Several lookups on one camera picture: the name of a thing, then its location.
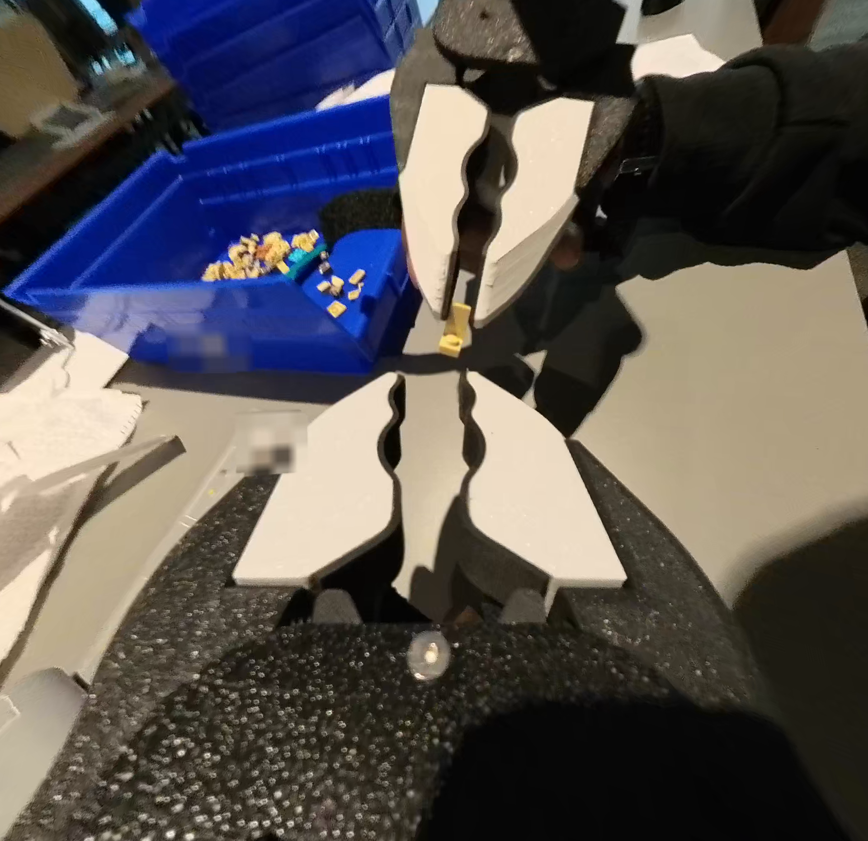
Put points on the person's black jacket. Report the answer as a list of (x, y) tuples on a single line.
[(814, 651)]

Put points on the torn white paper bag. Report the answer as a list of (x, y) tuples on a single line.
[(61, 407)]

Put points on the instruction booklet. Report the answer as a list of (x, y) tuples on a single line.
[(135, 549)]

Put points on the stack of blue bins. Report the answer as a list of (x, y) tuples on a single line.
[(271, 41)]

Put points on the blue plastic bin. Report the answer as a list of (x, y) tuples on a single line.
[(102, 278)]

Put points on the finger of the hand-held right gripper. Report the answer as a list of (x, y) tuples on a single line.
[(542, 177), (434, 190)]

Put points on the grey desk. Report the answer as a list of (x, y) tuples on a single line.
[(678, 393)]

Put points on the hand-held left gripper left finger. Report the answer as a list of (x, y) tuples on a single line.
[(325, 502)]

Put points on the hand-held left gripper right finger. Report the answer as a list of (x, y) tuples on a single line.
[(542, 509)]

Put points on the person's right hand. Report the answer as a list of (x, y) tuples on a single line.
[(569, 248)]

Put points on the person's right forearm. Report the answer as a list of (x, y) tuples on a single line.
[(746, 163)]

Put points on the small tan bracket brick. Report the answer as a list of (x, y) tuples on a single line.
[(456, 332)]

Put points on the pile of small toy bricks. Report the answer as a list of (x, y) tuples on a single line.
[(251, 261)]

